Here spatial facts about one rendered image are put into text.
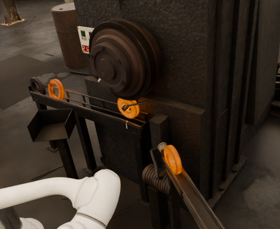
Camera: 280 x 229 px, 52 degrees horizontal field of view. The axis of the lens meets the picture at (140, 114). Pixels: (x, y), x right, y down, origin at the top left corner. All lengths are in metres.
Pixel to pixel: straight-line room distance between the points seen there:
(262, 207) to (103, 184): 1.58
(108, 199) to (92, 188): 0.06
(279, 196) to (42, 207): 1.80
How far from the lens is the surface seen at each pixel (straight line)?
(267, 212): 2.29
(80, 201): 0.92
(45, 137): 2.12
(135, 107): 1.76
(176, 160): 1.47
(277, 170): 2.61
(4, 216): 1.40
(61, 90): 2.41
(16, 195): 0.99
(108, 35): 1.60
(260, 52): 2.21
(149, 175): 1.74
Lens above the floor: 1.74
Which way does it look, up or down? 33 degrees down
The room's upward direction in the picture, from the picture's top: 7 degrees counter-clockwise
